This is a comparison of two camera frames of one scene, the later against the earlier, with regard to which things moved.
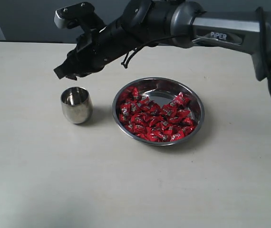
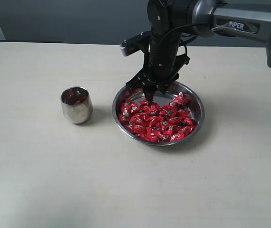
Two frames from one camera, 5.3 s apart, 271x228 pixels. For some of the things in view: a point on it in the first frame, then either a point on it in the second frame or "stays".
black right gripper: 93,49 to 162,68
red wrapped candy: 177,136 stays
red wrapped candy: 153,135 stays
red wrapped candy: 180,99 stays
